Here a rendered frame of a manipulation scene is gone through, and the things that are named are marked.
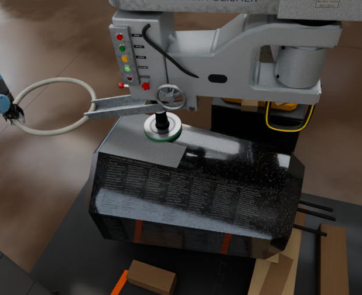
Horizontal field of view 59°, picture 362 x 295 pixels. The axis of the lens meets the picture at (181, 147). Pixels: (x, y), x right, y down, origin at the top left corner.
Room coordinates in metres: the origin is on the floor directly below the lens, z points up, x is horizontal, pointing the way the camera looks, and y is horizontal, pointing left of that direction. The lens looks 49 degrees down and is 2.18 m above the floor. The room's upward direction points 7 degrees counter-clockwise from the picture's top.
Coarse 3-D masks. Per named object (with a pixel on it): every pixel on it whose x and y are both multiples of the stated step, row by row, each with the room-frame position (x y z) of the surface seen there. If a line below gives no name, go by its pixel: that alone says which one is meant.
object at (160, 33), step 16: (128, 16) 1.22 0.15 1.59; (144, 16) 1.21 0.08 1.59; (160, 16) 1.20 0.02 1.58; (160, 32) 1.18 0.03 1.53; (160, 48) 1.17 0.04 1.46; (144, 64) 1.20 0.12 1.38; (160, 64) 1.18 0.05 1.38; (144, 80) 1.20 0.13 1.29; (160, 80) 1.18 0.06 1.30; (144, 96) 1.21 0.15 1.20; (160, 96) 1.18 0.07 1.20
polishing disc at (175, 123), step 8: (168, 112) 1.40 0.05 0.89; (152, 120) 1.35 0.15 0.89; (168, 120) 1.34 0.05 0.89; (176, 120) 1.33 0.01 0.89; (144, 128) 1.29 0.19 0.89; (152, 128) 1.28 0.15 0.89; (168, 128) 1.27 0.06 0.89; (176, 128) 1.26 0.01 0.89; (152, 136) 1.22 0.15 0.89; (160, 136) 1.21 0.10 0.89; (168, 136) 1.21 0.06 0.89
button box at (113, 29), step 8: (112, 24) 1.24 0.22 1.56; (112, 32) 1.21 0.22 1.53; (120, 32) 1.20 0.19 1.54; (128, 32) 1.20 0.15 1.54; (112, 40) 1.22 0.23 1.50; (128, 40) 1.19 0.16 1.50; (128, 48) 1.20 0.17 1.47; (120, 56) 1.21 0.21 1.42; (128, 56) 1.20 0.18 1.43; (120, 64) 1.21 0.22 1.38; (128, 64) 1.20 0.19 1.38; (136, 64) 1.21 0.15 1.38; (128, 72) 1.20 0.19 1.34; (136, 72) 1.19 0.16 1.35; (136, 80) 1.20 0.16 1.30
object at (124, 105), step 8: (120, 96) 1.43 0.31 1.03; (128, 96) 1.41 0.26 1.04; (96, 104) 1.47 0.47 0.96; (104, 104) 1.46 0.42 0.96; (112, 104) 1.44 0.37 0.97; (120, 104) 1.42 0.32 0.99; (128, 104) 1.39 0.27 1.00; (136, 104) 1.36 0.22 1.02; (144, 104) 1.34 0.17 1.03; (152, 104) 1.26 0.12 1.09; (168, 104) 1.23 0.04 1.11; (176, 104) 1.21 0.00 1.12; (200, 104) 1.18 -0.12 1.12; (88, 112) 1.37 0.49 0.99; (96, 112) 1.35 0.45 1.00; (104, 112) 1.34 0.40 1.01; (112, 112) 1.32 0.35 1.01; (120, 112) 1.31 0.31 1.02; (128, 112) 1.29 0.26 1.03; (136, 112) 1.28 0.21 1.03; (144, 112) 1.27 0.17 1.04; (152, 112) 1.25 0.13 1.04
